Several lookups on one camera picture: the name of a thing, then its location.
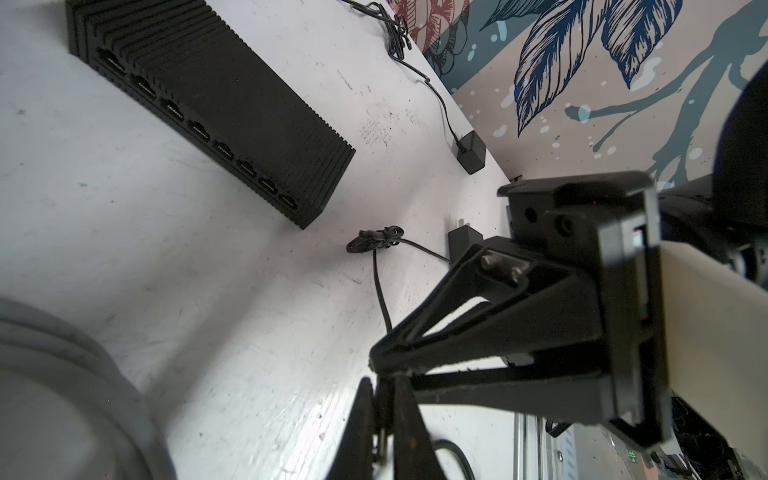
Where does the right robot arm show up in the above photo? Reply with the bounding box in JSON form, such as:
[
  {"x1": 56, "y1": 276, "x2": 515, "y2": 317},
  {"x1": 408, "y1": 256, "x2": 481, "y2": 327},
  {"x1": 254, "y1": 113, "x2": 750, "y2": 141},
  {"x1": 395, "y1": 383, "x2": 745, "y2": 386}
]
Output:
[{"x1": 329, "y1": 70, "x2": 767, "y2": 479}]

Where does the grey coiled ethernet cable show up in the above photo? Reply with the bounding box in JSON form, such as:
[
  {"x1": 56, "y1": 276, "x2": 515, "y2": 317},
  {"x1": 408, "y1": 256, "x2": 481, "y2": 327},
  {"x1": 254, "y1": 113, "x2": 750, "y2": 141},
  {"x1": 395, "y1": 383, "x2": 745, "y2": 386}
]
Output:
[{"x1": 0, "y1": 296, "x2": 178, "y2": 480}]

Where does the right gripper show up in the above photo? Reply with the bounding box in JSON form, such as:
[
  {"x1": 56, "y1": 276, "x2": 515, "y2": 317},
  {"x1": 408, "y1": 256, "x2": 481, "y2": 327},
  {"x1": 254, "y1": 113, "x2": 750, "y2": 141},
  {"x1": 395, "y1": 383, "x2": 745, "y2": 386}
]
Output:
[{"x1": 369, "y1": 171, "x2": 672, "y2": 450}]

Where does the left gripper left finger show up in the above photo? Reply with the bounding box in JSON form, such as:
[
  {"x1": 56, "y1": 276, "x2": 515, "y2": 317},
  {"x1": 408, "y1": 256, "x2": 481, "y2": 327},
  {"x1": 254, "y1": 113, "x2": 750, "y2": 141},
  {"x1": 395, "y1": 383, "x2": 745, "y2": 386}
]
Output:
[{"x1": 326, "y1": 377, "x2": 376, "y2": 480}]

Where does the ribbed black network switch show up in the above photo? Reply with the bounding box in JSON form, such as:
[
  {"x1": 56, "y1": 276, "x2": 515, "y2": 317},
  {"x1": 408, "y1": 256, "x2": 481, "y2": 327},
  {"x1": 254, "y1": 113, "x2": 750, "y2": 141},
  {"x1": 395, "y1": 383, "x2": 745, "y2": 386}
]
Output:
[{"x1": 65, "y1": 0, "x2": 355, "y2": 228}]

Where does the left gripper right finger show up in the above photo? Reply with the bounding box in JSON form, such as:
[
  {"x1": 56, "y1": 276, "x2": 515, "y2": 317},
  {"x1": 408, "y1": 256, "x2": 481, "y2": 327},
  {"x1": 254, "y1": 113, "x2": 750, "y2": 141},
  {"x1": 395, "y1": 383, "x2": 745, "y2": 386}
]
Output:
[{"x1": 392, "y1": 375, "x2": 446, "y2": 480}]

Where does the right black power adapter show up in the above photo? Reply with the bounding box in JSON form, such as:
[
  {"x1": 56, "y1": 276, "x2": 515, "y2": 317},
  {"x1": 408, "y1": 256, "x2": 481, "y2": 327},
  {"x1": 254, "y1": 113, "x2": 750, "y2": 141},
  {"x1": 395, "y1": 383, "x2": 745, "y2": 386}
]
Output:
[{"x1": 341, "y1": 0, "x2": 487, "y2": 175}]

